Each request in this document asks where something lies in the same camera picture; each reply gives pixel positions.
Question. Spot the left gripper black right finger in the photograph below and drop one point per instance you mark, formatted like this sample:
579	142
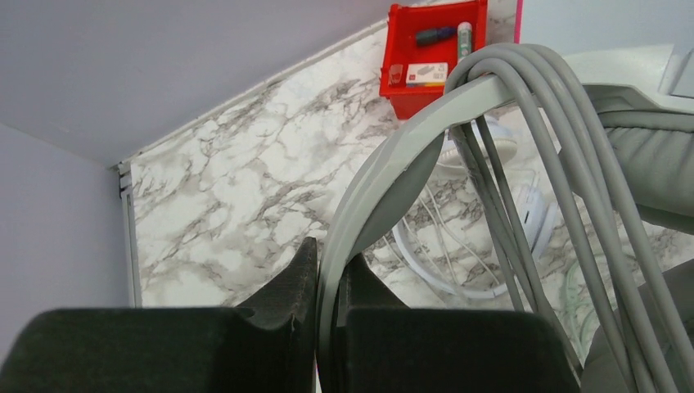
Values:
381	345

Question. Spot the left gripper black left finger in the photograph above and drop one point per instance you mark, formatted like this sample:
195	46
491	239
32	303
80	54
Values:
264	344

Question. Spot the grey headphones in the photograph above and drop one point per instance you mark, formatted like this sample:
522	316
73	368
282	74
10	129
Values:
614	130

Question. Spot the red plastic bin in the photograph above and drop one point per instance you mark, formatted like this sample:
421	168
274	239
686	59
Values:
413	77

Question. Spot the dark marker in bin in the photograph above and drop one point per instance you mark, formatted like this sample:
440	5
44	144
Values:
432	36

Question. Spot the white green marker in bin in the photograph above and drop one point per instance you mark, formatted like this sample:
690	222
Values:
464	40

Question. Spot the pink framed whiteboard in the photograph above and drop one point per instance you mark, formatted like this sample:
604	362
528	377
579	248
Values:
518	21

